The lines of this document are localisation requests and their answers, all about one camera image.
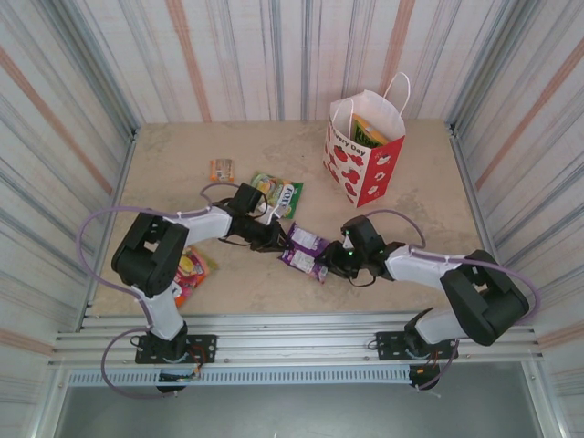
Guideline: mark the purple snack bag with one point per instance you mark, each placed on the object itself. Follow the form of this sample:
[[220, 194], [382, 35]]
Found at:
[[303, 239]]

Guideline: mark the green Fox's candy bag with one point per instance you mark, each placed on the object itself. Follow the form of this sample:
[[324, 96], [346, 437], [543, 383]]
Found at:
[[280, 191]]

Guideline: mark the small orange snack bar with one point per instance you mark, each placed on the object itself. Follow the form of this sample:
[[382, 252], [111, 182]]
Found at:
[[222, 169]]

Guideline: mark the red orange Fox's candy bag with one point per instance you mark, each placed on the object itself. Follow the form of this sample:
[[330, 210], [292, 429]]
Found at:
[[196, 269]]

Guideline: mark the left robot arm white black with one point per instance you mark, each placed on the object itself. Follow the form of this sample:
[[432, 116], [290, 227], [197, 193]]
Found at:
[[146, 260]]

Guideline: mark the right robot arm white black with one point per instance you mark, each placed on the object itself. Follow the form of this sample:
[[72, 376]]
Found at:
[[483, 301]]

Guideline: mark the red white paper bag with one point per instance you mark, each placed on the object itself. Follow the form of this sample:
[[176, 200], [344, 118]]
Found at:
[[360, 173]]

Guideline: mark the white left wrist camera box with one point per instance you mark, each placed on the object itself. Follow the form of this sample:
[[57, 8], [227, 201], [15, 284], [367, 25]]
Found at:
[[270, 214]]

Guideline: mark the aluminium mounting rail frame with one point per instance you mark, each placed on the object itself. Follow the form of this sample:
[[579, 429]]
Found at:
[[292, 337]]

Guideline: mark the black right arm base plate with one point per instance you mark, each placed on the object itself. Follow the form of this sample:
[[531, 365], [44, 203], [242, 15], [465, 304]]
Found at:
[[388, 344]]

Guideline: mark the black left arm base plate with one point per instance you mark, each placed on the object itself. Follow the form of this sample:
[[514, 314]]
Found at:
[[205, 349]]

